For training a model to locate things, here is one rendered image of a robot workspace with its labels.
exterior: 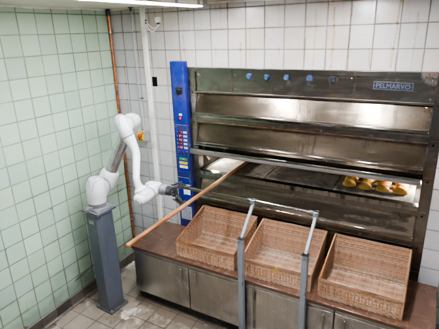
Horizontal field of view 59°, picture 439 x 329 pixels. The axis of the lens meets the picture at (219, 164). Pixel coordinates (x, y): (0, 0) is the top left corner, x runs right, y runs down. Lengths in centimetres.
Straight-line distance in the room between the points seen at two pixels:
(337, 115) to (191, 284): 182
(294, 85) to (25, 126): 206
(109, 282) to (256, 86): 211
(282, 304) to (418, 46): 199
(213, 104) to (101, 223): 137
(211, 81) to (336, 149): 115
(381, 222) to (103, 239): 223
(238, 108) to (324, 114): 70
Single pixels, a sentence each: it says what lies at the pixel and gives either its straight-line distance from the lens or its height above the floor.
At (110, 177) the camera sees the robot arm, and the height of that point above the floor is 123.
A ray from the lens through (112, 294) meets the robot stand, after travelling 375.
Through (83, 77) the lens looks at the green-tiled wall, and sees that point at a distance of 363.
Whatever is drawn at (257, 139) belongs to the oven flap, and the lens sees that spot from 317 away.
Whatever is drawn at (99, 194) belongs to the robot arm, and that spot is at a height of 114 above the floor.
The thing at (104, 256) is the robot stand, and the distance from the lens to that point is 353.
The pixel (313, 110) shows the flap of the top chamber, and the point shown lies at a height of 181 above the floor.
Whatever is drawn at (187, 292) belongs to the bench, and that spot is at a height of 27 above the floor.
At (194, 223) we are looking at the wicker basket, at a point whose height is 75.
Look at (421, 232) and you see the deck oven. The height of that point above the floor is 98.
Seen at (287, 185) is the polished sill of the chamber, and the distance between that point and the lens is 319.
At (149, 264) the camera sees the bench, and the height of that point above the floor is 43.
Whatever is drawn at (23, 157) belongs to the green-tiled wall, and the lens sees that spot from 331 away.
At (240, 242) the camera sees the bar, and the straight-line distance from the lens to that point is 285.
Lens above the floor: 239
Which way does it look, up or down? 19 degrees down
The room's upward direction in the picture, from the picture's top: 2 degrees counter-clockwise
